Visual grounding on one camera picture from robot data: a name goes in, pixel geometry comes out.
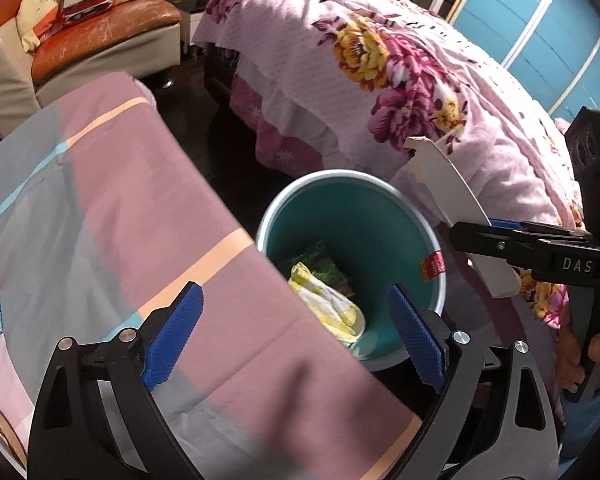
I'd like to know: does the pink bed skirt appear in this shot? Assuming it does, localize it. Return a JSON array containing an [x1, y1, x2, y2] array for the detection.
[[229, 57, 396, 172]]

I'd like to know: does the white medicine box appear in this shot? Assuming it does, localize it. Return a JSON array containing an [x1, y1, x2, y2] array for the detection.
[[402, 136, 522, 299]]

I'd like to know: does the green clear snack packet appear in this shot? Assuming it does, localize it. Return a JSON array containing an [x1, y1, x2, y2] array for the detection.
[[292, 240, 354, 297]]

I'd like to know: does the person's right hand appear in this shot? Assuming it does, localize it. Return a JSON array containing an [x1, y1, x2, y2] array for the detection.
[[555, 305, 600, 396]]

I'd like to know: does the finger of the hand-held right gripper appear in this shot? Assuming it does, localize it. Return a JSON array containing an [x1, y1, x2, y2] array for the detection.
[[489, 218, 589, 242], [449, 221, 534, 269]]

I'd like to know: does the pink floral blanket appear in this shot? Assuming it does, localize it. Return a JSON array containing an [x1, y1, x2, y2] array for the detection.
[[192, 0, 597, 333]]

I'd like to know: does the beige and orange sofa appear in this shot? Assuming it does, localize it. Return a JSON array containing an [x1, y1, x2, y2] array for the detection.
[[0, 0, 184, 142]]

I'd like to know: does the yellow white napkin packet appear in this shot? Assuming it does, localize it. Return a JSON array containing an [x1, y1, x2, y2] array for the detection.
[[287, 261, 366, 346]]

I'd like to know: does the blue wardrobe door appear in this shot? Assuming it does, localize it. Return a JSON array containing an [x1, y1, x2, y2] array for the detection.
[[452, 0, 600, 127]]

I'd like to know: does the person's blue clothing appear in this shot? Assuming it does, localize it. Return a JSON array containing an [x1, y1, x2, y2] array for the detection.
[[560, 385, 600, 461]]

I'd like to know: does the plaid tablecloth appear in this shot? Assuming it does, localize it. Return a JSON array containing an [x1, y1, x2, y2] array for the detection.
[[0, 72, 426, 480]]

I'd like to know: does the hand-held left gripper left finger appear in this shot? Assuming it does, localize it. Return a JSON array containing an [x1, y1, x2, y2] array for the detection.
[[27, 281, 206, 480]]

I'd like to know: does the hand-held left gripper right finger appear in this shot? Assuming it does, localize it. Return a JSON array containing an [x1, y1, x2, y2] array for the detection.
[[386, 283, 561, 480]]

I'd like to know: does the yellow cloth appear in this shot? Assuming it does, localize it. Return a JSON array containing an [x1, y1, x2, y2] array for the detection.
[[17, 0, 66, 54]]

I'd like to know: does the teal trash bin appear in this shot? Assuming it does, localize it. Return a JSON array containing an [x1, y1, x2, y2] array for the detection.
[[256, 170, 449, 364]]

